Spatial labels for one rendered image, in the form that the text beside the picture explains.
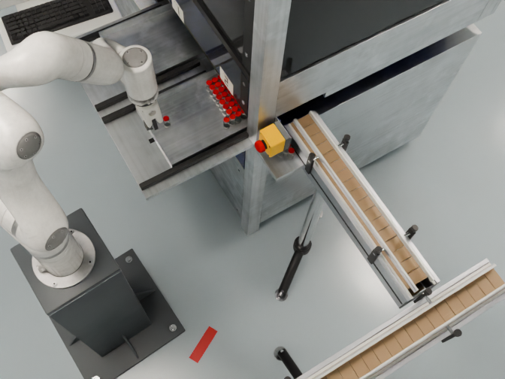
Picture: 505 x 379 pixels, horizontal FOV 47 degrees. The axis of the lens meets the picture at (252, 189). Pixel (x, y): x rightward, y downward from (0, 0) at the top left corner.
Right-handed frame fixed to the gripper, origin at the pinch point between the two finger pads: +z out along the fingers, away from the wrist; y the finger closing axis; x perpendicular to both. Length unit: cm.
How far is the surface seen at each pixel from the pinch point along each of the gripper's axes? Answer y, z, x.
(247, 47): -3.9, -20.8, -30.5
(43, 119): 94, 110, 28
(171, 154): -1.1, 22.1, -4.5
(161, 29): 47, 22, -25
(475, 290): -88, 17, -61
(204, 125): 3.5, 22.1, -19.2
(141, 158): 2.7, 22.3, 4.7
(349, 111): -12, 32, -71
